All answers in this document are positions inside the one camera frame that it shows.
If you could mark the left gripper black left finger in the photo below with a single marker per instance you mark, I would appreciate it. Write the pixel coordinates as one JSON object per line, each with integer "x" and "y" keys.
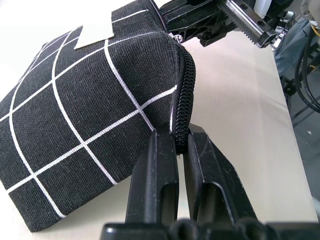
{"x": 152, "y": 175}

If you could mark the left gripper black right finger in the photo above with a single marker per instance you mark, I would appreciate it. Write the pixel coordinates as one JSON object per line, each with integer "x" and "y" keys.
{"x": 215, "y": 180}

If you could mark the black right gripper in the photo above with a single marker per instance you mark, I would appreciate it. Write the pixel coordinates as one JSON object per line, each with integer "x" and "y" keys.
{"x": 250, "y": 22}

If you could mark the black white grid pouch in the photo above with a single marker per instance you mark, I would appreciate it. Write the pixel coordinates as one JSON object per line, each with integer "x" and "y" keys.
{"x": 75, "y": 100}

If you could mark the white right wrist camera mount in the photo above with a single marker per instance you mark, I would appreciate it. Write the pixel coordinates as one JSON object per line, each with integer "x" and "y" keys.
{"x": 262, "y": 6}

